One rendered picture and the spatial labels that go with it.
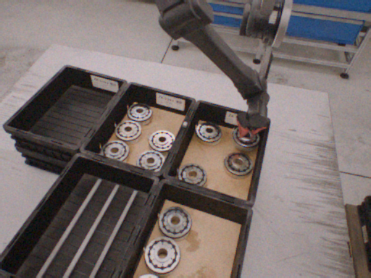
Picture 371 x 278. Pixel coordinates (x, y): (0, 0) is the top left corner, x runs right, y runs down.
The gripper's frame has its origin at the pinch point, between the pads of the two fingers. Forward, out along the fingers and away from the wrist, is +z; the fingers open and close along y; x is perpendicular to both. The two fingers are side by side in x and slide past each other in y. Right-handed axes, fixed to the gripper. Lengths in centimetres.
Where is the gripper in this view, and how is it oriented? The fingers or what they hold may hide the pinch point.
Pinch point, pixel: (246, 134)
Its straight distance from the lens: 117.3
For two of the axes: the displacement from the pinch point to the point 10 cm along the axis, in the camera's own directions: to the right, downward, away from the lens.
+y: 9.4, -2.0, 2.8
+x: -3.3, -7.4, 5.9
